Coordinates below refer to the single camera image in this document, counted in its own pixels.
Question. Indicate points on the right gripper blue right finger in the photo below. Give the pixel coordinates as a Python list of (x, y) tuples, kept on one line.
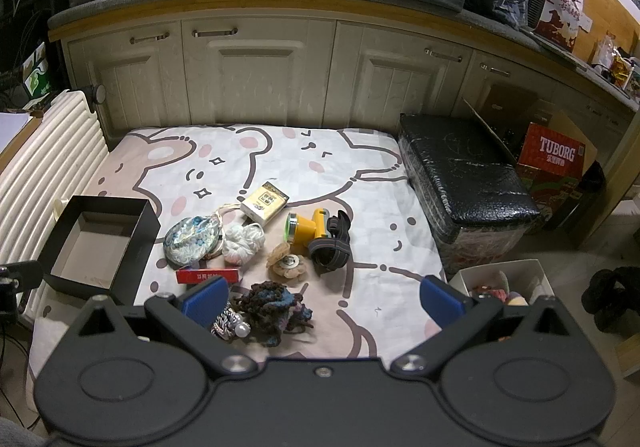
[(462, 321)]

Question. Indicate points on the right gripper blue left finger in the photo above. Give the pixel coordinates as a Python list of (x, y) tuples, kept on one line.
[(184, 321)]

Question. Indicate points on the red blue card box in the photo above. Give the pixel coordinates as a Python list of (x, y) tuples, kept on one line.
[(190, 276)]

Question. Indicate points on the black white striped scrunchie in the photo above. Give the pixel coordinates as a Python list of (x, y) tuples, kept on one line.
[(230, 325)]

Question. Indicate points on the blue floral fabric pouch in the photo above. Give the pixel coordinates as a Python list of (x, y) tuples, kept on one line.
[(192, 239)]

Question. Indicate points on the brown blue crochet item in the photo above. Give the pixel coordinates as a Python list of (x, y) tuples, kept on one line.
[(272, 310)]

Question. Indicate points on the white yarn ball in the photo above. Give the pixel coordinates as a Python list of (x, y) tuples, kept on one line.
[(242, 242)]

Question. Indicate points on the beige flower hair clip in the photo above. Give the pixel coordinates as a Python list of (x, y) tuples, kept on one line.
[(284, 264)]

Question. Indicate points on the yellow headlamp with strap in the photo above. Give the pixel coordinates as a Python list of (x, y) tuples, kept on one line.
[(325, 237)]

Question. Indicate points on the white plastic bin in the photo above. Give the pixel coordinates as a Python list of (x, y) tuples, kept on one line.
[(516, 283)]

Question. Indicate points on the black open storage box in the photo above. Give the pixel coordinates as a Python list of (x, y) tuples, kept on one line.
[(100, 246)]

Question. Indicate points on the black wrapped ottoman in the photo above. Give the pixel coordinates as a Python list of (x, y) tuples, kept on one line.
[(467, 186)]

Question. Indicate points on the white ribbed suitcase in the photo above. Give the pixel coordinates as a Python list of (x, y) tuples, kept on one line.
[(56, 162)]

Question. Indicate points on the red Tuborg carton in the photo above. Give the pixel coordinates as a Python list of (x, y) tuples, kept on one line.
[(552, 161)]

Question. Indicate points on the green white carton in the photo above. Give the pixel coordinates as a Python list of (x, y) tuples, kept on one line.
[(35, 75)]

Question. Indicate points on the white cabinet row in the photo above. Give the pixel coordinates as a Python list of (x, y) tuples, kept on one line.
[(333, 63)]

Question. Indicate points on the red white gift box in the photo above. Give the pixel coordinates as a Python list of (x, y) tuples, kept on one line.
[(557, 20)]

